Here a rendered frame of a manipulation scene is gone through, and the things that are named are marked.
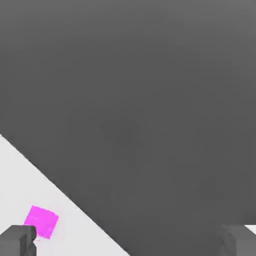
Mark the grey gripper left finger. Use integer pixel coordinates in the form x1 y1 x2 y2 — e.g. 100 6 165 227
0 224 38 256

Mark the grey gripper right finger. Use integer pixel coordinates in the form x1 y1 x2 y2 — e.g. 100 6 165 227
219 224 256 256

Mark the small magenta cube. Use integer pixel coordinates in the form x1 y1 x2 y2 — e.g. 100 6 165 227
23 205 60 240

